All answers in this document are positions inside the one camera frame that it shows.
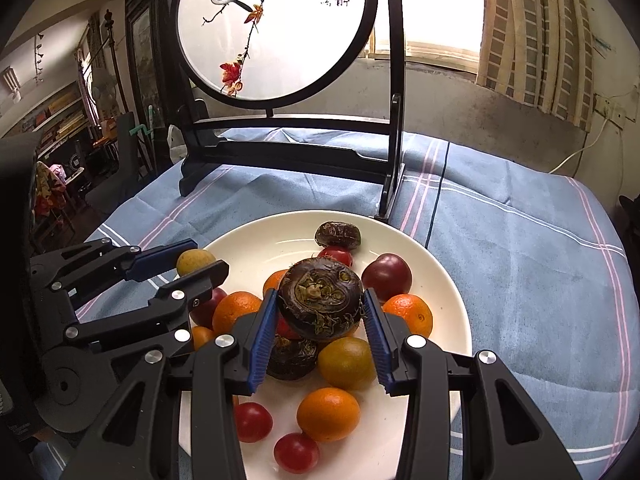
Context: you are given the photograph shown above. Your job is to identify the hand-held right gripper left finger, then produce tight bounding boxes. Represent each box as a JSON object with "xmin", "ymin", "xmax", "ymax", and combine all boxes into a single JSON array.
[{"xmin": 57, "ymin": 287, "xmax": 281, "ymax": 480}]

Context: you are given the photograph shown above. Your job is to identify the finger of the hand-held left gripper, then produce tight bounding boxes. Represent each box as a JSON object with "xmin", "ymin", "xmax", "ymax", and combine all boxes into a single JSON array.
[
  {"xmin": 30, "ymin": 237, "xmax": 199, "ymax": 313},
  {"xmin": 62, "ymin": 260, "xmax": 231, "ymax": 356}
]

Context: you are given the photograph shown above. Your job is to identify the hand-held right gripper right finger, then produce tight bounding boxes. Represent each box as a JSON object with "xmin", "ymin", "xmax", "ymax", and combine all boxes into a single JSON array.
[{"xmin": 361, "ymin": 287, "xmax": 583, "ymax": 480}]

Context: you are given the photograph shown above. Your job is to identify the yellow tomato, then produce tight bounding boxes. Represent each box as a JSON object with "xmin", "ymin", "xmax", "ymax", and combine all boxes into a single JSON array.
[{"xmin": 176, "ymin": 249, "xmax": 217, "ymax": 277}]

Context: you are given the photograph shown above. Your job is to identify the orange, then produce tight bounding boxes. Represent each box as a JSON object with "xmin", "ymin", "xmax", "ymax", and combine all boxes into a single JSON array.
[
  {"xmin": 212, "ymin": 291, "xmax": 264, "ymax": 336},
  {"xmin": 382, "ymin": 294, "xmax": 433, "ymax": 338},
  {"xmin": 296, "ymin": 386, "xmax": 362, "ymax": 443}
]

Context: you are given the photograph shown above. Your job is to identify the dark brown water chestnut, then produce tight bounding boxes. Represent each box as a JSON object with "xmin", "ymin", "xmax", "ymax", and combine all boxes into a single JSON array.
[
  {"xmin": 277, "ymin": 256, "xmax": 365, "ymax": 343},
  {"xmin": 315, "ymin": 221, "xmax": 362, "ymax": 251},
  {"xmin": 266, "ymin": 335, "xmax": 321, "ymax": 381}
]

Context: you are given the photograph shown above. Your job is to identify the white oval plate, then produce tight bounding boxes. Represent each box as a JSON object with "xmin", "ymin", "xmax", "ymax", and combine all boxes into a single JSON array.
[{"xmin": 177, "ymin": 210, "xmax": 473, "ymax": 480}]

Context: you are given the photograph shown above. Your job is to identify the dark red tomato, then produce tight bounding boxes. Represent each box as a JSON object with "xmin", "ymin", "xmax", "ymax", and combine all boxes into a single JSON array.
[
  {"xmin": 361, "ymin": 253, "xmax": 413, "ymax": 303},
  {"xmin": 190, "ymin": 287, "xmax": 228, "ymax": 328}
]

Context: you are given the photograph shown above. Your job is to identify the yellow-green tomato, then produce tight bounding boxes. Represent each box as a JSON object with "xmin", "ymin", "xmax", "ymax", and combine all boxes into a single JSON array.
[{"xmin": 317, "ymin": 336, "xmax": 377, "ymax": 391}]

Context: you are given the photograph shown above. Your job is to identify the colourful hanging clothes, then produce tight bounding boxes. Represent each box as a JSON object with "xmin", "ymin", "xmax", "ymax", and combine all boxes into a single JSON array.
[{"xmin": 35, "ymin": 160, "xmax": 68, "ymax": 221}]

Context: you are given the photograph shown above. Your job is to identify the bookshelf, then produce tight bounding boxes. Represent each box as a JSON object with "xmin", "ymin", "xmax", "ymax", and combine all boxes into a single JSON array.
[{"xmin": 0, "ymin": 80, "xmax": 91, "ymax": 161}]

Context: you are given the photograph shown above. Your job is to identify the standing fan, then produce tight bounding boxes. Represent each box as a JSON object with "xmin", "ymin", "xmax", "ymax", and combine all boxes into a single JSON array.
[{"xmin": 90, "ymin": 67, "xmax": 121, "ymax": 116}]

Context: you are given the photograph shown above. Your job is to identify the dark framed panel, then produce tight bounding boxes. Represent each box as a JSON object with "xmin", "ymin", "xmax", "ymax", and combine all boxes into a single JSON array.
[{"xmin": 125, "ymin": 0, "xmax": 181, "ymax": 171}]

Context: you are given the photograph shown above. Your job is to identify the round painted screen black stand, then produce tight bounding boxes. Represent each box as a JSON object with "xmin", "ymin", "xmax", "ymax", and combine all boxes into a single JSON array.
[{"xmin": 167, "ymin": 0, "xmax": 408, "ymax": 223}]

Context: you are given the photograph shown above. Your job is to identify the bright window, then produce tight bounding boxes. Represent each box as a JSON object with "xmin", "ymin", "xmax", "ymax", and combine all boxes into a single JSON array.
[{"xmin": 370, "ymin": 0, "xmax": 488, "ymax": 61}]

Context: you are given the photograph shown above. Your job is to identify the beige checked curtain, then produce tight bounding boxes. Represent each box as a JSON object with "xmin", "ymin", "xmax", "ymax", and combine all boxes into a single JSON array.
[{"xmin": 475, "ymin": 0, "xmax": 598, "ymax": 133}]

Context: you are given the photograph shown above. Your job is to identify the white power cable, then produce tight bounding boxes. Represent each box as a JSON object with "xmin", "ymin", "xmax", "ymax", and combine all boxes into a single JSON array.
[{"xmin": 547, "ymin": 115, "xmax": 608, "ymax": 176}]

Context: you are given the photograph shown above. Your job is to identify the wall power outlet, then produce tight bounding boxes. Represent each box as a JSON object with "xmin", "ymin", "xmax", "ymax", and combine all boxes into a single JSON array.
[{"xmin": 592, "ymin": 92, "xmax": 628, "ymax": 128}]

